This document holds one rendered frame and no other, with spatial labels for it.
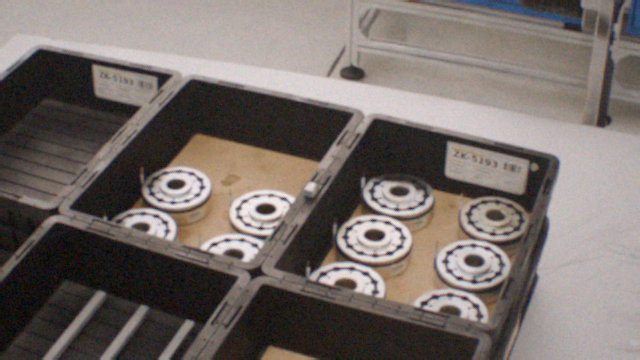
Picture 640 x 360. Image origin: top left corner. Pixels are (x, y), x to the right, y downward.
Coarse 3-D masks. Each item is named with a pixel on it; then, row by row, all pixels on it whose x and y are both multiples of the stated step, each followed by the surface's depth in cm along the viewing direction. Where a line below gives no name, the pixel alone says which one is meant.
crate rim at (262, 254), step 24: (168, 96) 167; (264, 96) 168; (288, 96) 167; (144, 120) 161; (360, 120) 161; (120, 144) 155; (336, 144) 156; (96, 168) 150; (72, 216) 141; (288, 216) 142; (168, 240) 138; (240, 264) 134
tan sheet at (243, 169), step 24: (192, 144) 174; (216, 144) 174; (240, 144) 174; (168, 168) 168; (192, 168) 168; (216, 168) 168; (240, 168) 169; (264, 168) 169; (288, 168) 169; (312, 168) 169; (216, 192) 163; (240, 192) 164; (288, 192) 164; (216, 216) 159; (192, 240) 154
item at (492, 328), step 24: (384, 120) 162; (408, 120) 162; (480, 144) 158; (504, 144) 157; (336, 168) 151; (552, 168) 152; (552, 192) 152; (288, 240) 139; (528, 240) 139; (264, 264) 134; (336, 288) 131; (504, 288) 131; (408, 312) 128; (432, 312) 128; (504, 312) 128
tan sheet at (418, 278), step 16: (448, 208) 161; (432, 224) 158; (448, 224) 158; (416, 240) 155; (432, 240) 155; (448, 240) 155; (416, 256) 152; (432, 256) 152; (512, 256) 152; (416, 272) 149; (432, 272) 149; (400, 288) 146; (416, 288) 146; (432, 288) 146
